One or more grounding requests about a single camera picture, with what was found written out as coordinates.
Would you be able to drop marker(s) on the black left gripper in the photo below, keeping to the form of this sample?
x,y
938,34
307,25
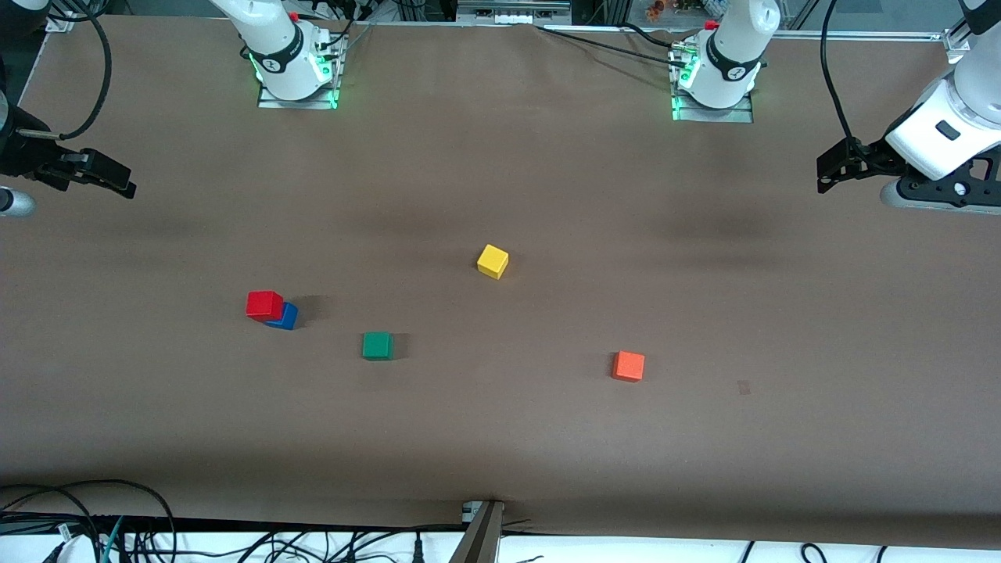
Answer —
x,y
877,154

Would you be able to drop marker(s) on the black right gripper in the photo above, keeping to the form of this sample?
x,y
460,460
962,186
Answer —
x,y
17,154

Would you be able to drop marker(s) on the red cube block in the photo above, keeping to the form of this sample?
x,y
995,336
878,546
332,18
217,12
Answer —
x,y
264,305

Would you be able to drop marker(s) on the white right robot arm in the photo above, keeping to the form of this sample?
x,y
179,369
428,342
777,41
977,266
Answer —
x,y
281,70

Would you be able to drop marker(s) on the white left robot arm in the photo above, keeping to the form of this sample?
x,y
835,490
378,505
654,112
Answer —
x,y
723,78

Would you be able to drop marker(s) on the blue cube block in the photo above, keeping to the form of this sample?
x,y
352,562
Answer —
x,y
288,317

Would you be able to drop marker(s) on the orange cube block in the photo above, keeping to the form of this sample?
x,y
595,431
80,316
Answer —
x,y
628,366

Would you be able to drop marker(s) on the green cube block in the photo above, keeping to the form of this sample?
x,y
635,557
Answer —
x,y
378,346

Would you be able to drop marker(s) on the yellow cube block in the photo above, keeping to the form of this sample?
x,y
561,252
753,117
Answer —
x,y
493,261

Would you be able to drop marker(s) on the grey power strip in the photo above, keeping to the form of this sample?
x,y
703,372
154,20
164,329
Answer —
x,y
512,12

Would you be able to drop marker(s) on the black power plug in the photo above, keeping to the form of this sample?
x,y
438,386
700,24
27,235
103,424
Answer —
x,y
418,547

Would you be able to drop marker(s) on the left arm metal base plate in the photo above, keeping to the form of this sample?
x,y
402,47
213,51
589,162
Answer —
x,y
739,115

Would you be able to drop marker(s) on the aluminium frame rail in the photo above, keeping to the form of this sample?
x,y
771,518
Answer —
x,y
884,34

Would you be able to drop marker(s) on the aluminium corner bracket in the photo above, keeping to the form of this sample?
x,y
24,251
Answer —
x,y
958,47
62,22

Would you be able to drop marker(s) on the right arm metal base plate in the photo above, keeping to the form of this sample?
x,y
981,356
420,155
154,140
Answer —
x,y
270,100

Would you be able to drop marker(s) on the aluminium camera mount post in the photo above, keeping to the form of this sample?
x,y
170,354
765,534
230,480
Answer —
x,y
481,536

